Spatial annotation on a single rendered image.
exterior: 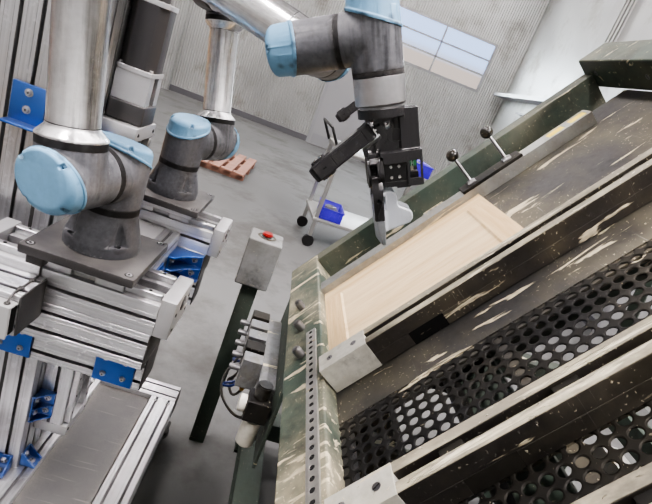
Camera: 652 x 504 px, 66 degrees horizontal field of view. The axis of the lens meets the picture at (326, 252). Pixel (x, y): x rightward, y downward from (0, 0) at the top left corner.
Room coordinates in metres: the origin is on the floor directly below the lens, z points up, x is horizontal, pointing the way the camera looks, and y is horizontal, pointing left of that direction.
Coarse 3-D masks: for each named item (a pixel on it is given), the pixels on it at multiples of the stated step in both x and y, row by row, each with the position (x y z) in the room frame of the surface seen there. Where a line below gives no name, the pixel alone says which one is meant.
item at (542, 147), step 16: (576, 128) 1.55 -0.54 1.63; (544, 144) 1.54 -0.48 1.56; (560, 144) 1.55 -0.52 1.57; (528, 160) 1.54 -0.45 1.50; (496, 176) 1.53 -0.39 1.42; (512, 176) 1.54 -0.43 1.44; (480, 192) 1.53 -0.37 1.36; (448, 208) 1.51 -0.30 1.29; (416, 224) 1.52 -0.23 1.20; (400, 240) 1.50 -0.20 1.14; (368, 256) 1.50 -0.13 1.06; (352, 272) 1.48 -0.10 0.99
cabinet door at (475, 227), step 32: (448, 224) 1.45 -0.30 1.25; (480, 224) 1.34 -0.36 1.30; (512, 224) 1.24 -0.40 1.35; (384, 256) 1.49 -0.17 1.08; (416, 256) 1.37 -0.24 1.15; (448, 256) 1.27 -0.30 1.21; (352, 288) 1.41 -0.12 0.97; (384, 288) 1.30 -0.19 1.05; (416, 288) 1.20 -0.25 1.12; (352, 320) 1.23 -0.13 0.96
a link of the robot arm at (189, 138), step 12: (180, 120) 1.39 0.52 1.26; (192, 120) 1.42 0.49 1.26; (204, 120) 1.46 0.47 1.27; (168, 132) 1.39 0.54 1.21; (180, 132) 1.38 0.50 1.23; (192, 132) 1.39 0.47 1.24; (204, 132) 1.42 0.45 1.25; (168, 144) 1.38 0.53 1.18; (180, 144) 1.38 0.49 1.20; (192, 144) 1.39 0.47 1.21; (204, 144) 1.43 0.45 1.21; (216, 144) 1.49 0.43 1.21; (168, 156) 1.38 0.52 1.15; (180, 156) 1.38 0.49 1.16; (192, 156) 1.40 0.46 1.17; (204, 156) 1.46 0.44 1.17
